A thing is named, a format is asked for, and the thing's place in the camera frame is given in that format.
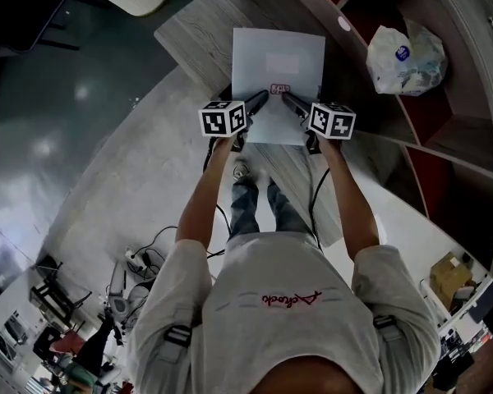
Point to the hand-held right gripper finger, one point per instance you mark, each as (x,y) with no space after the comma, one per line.
(298,105)

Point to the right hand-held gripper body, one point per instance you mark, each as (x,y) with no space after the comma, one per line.
(333,121)

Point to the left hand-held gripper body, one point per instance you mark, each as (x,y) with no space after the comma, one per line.
(222,119)

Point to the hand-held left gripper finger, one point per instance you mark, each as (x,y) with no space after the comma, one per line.
(258,101)

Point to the light blue box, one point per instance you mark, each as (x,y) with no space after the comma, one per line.
(279,43)

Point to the person's right forearm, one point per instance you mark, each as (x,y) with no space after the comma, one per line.
(353,203)

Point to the person's left forearm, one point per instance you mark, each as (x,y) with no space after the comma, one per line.
(201,203)

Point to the grey wooden table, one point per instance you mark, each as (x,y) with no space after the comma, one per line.
(197,35)

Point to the white tissue pack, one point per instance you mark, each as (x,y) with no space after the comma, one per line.
(402,64)

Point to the person's left leg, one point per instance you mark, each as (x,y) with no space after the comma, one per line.
(244,207)

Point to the person's leg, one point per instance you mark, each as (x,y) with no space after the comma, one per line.
(287,212)
(244,207)

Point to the white round cap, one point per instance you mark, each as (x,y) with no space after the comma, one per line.
(344,23)

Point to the person's right leg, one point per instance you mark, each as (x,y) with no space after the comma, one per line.
(287,212)

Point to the grey wooden shelf unit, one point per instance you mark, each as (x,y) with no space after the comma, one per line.
(468,138)

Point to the white power strip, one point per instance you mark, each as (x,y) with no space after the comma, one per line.
(134,257)

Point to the person's grey shirt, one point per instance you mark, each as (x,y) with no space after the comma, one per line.
(279,302)

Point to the closed cardboard box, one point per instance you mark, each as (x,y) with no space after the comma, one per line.
(450,277)

